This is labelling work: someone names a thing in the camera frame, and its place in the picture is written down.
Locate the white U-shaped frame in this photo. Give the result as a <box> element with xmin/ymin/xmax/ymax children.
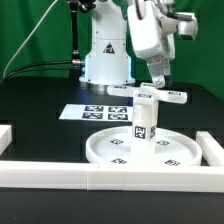
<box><xmin>0</xmin><ymin>131</ymin><xmax>224</xmax><ymax>193</ymax></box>

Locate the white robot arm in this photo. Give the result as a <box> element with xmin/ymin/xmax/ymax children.
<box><xmin>80</xmin><ymin>0</ymin><xmax>176</xmax><ymax>88</ymax></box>

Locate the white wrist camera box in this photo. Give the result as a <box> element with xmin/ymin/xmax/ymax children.
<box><xmin>167</xmin><ymin>12</ymin><xmax>198</xmax><ymax>40</ymax></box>

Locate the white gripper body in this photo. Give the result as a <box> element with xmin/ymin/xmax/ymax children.
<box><xmin>127</xmin><ymin>0</ymin><xmax>176</xmax><ymax>60</ymax></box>

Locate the grey cable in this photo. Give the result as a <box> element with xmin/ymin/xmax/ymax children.
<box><xmin>2</xmin><ymin>0</ymin><xmax>60</xmax><ymax>79</ymax></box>

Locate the white sheet with markers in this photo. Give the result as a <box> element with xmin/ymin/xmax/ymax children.
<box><xmin>59</xmin><ymin>104</ymin><xmax>133</xmax><ymax>122</ymax></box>

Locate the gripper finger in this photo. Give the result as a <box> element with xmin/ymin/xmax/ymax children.
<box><xmin>162</xmin><ymin>58</ymin><xmax>172</xmax><ymax>84</ymax></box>
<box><xmin>147</xmin><ymin>59</ymin><xmax>165</xmax><ymax>89</ymax></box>

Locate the white round table top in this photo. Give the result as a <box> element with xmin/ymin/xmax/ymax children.
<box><xmin>86</xmin><ymin>126</ymin><xmax>202</xmax><ymax>168</ymax></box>

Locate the black cable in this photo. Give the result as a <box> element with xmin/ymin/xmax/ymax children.
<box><xmin>0</xmin><ymin>60</ymin><xmax>74</xmax><ymax>84</ymax></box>

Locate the white cross-shaped table base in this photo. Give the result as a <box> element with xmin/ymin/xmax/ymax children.
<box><xmin>107</xmin><ymin>82</ymin><xmax>187</xmax><ymax>104</ymax></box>

